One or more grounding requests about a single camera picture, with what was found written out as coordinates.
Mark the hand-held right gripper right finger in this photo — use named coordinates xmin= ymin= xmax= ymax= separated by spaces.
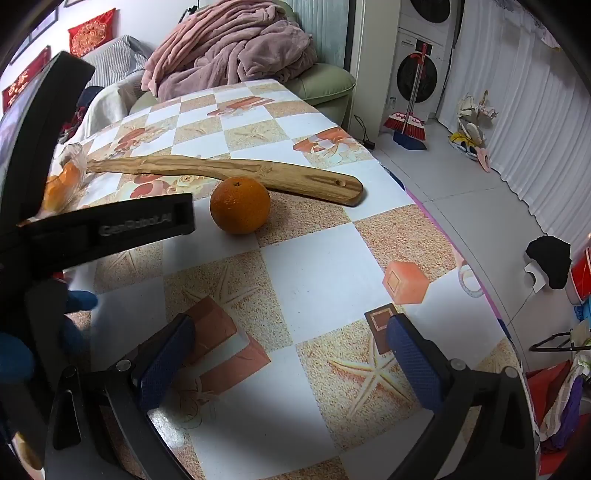
xmin=385 ymin=313 xmax=539 ymax=480

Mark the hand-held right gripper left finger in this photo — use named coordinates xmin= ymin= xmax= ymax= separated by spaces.
xmin=44 ymin=314 xmax=197 ymax=480

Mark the person's left hand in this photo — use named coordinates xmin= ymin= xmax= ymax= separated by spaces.
xmin=0 ymin=290 xmax=99 ymax=384

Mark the orange mandarin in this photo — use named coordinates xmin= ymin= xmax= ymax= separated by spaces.
xmin=44 ymin=162 xmax=81 ymax=215

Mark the clear glass bowl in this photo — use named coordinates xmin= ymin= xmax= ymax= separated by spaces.
xmin=34 ymin=142 xmax=88 ymax=220

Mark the dark cloth with red print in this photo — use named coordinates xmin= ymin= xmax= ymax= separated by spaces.
xmin=62 ymin=85 xmax=105 ymax=139

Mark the white bed cloth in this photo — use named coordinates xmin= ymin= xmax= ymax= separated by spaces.
xmin=67 ymin=69 xmax=158 ymax=144

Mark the grey striped pillow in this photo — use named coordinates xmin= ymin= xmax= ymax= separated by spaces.
xmin=81 ymin=34 xmax=153 ymax=88

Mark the pile of clothes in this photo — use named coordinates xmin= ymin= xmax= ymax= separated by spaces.
xmin=526 ymin=318 xmax=591 ymax=455

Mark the black cloth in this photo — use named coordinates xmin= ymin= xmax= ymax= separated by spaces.
xmin=525 ymin=235 xmax=572 ymax=291

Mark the red bucket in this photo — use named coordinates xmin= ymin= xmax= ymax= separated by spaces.
xmin=570 ymin=247 xmax=591 ymax=305

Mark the long wooden stick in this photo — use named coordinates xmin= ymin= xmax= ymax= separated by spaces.
xmin=86 ymin=154 xmax=365 ymax=208

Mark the blue dustpan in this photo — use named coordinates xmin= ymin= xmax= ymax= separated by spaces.
xmin=392 ymin=129 xmax=428 ymax=152

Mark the pile of slippers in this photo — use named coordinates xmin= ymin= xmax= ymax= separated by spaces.
xmin=450 ymin=122 xmax=492 ymax=174

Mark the pink fleece blanket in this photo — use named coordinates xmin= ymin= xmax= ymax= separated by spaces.
xmin=141 ymin=0 xmax=317 ymax=100

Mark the red broom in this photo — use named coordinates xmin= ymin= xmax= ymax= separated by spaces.
xmin=383 ymin=44 xmax=426 ymax=139

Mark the cream tote bag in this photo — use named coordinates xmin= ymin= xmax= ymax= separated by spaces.
xmin=455 ymin=90 xmax=499 ymax=134

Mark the white curtain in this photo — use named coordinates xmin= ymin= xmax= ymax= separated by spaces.
xmin=450 ymin=0 xmax=591 ymax=241

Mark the white washing machine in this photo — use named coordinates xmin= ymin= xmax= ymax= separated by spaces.
xmin=394 ymin=28 xmax=455 ymax=121

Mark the green sofa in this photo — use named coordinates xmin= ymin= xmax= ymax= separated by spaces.
xmin=129 ymin=62 xmax=357 ymax=134

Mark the white ribbed panel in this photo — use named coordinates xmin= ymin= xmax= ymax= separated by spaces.
xmin=281 ymin=0 xmax=356 ymax=70

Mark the white dryer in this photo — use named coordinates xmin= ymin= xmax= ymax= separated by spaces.
xmin=399 ymin=0 xmax=462 ymax=35

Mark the red wall hanging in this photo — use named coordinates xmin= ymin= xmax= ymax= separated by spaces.
xmin=1 ymin=46 xmax=51 ymax=114
xmin=68 ymin=13 xmax=117 ymax=58

